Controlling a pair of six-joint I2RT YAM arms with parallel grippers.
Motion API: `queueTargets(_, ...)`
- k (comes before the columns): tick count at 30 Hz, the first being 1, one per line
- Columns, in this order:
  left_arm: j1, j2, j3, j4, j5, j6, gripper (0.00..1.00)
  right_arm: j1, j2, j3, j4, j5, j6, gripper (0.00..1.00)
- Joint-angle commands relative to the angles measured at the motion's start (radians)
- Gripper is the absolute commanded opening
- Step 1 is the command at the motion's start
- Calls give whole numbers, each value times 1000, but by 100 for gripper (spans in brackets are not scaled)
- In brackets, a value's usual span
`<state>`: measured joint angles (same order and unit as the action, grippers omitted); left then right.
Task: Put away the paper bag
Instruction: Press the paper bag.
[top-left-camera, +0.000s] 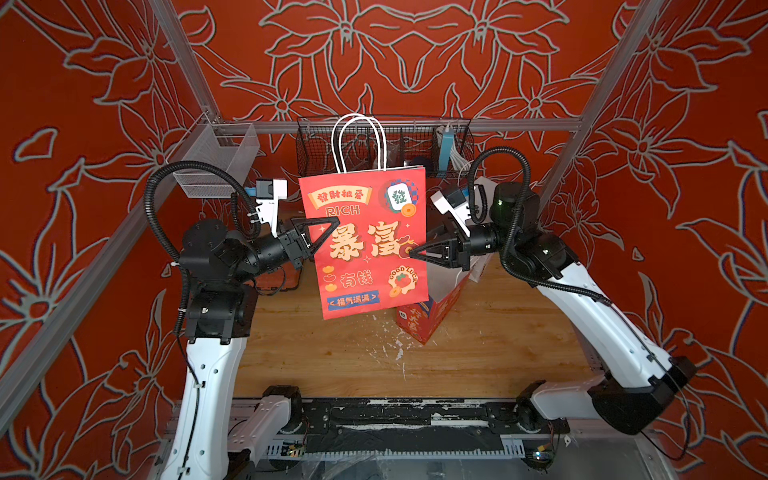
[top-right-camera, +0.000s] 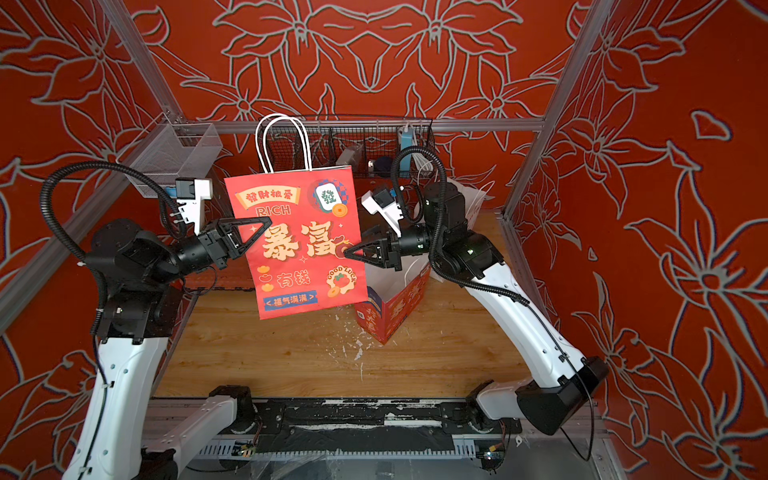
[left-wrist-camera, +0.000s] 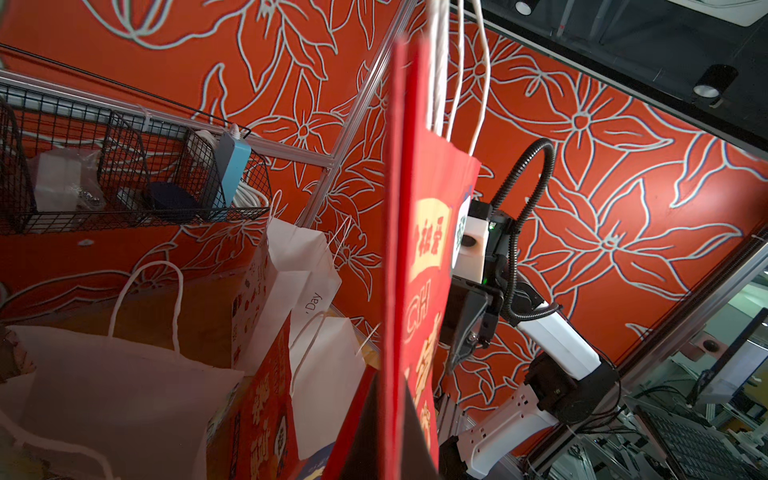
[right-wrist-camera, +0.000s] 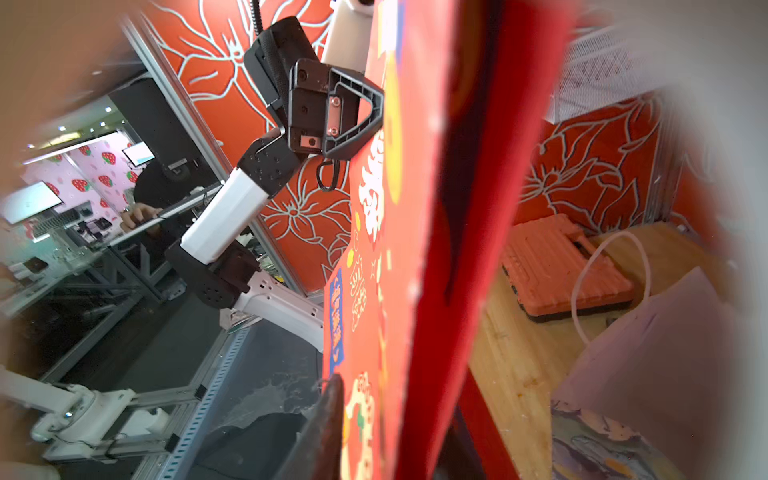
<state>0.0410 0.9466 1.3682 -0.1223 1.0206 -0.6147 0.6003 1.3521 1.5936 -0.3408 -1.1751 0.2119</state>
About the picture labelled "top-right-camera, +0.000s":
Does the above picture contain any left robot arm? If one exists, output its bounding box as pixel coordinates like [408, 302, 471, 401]
[39, 161, 272, 479]

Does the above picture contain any black wire wall basket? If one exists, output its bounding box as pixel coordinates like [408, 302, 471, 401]
[254, 117, 437, 179]

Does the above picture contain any white wire mesh basket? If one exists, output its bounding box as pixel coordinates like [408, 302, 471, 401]
[125, 123, 222, 187]

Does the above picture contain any red RICH paper bag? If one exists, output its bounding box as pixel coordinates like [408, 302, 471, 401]
[225, 113, 368, 319]

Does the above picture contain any silver pouch in basket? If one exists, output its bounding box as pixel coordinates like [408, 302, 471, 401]
[337, 145, 365, 176]

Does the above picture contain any orange plastic tool case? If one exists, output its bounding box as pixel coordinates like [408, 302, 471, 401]
[213, 263, 255, 291]

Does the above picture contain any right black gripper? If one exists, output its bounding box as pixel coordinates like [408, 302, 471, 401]
[348, 225, 449, 278]

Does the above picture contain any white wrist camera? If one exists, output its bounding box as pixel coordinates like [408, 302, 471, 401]
[361, 186, 404, 238]
[165, 178, 213, 235]

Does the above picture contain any dark blue round object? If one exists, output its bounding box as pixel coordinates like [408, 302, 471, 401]
[372, 156, 393, 178]

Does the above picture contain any light blue box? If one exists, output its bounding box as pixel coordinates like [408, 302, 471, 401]
[397, 123, 418, 150]

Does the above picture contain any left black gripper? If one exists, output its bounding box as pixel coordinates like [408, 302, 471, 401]
[151, 217, 273, 288]

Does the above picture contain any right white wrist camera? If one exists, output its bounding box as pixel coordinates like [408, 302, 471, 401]
[361, 186, 404, 238]

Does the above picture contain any white paper bag back right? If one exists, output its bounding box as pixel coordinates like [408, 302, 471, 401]
[448, 178, 495, 229]

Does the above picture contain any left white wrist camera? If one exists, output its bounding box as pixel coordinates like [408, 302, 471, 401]
[165, 178, 213, 235]

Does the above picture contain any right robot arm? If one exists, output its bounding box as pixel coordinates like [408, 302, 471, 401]
[344, 146, 608, 435]

